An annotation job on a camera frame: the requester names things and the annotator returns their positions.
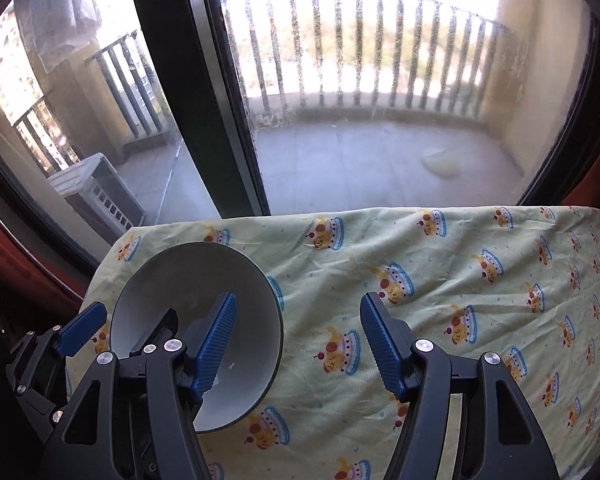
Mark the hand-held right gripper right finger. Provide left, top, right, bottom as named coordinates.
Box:
left=360, top=292, right=561, bottom=480

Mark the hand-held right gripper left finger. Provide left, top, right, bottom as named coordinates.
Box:
left=40, top=292, right=239, bottom=480

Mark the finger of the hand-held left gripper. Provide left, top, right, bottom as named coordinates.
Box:
left=130, top=308, right=180, bottom=357
left=10, top=302, right=108, bottom=398

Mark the leaf pattern ceramic bowl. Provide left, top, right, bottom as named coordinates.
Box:
left=109, top=241, right=284, bottom=434

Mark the yellow printed tablecloth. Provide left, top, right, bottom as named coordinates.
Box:
left=65, top=205, right=600, bottom=480

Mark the red curtain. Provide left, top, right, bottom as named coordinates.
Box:
left=0, top=205, right=92, bottom=313
left=562, top=180, right=600, bottom=211

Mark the white outdoor air conditioner unit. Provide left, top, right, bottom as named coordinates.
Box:
left=47, top=152, right=147, bottom=235

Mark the balcony railing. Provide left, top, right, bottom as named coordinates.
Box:
left=10, top=0, right=511, bottom=171

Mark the white hanging cloth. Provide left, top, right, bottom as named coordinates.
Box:
left=15, top=0, right=102, bottom=73

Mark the black window frame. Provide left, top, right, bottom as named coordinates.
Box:
left=0, top=0, right=600, bottom=276

